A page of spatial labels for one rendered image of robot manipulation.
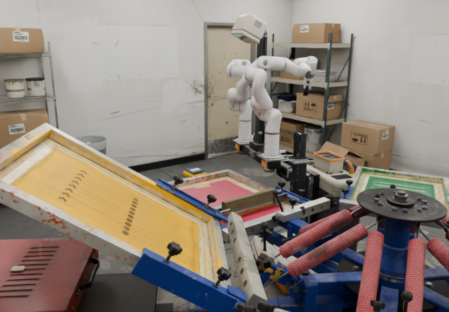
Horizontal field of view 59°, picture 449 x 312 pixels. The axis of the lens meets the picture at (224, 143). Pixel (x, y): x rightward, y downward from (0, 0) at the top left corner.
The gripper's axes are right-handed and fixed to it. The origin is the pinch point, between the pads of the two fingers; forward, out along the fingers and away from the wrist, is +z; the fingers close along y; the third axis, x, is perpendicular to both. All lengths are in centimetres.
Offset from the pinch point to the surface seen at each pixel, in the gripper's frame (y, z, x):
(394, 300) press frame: -159, -57, -24
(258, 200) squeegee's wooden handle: -96, -6, 25
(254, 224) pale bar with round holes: -122, -28, 26
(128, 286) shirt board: -163, -43, 71
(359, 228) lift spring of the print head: -141, -72, -10
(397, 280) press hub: -151, -55, -26
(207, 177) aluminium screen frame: -63, 27, 60
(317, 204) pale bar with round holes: -98, -13, -6
